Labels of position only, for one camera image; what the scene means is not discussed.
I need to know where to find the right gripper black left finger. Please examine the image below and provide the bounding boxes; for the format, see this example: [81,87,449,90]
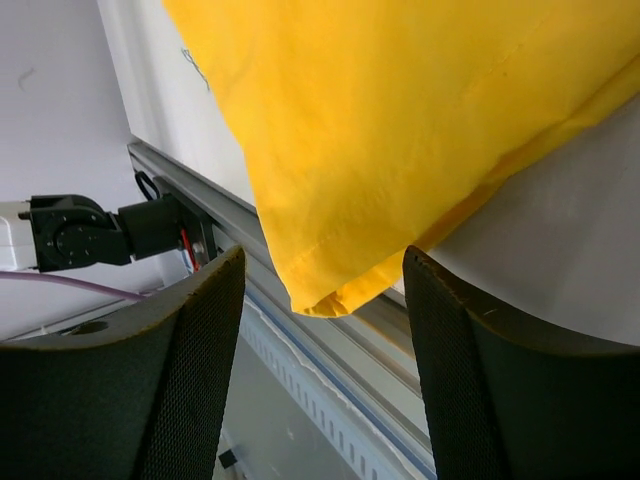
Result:
[1,247,246,479]

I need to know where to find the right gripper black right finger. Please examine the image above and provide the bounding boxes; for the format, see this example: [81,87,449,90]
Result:
[403,247,639,479]

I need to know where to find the yellow shorts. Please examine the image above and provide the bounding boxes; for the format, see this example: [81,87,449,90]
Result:
[165,1,639,299]

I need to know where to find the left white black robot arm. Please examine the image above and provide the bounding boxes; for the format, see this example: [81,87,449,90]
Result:
[1,195,132,273]

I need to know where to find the aluminium mounting rail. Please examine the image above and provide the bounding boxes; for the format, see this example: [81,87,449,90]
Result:
[129,141,431,457]

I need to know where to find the white slotted cable duct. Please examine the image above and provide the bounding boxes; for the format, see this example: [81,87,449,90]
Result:
[240,317,435,479]

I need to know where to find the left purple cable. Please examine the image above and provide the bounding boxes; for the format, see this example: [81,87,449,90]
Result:
[0,270,151,302]

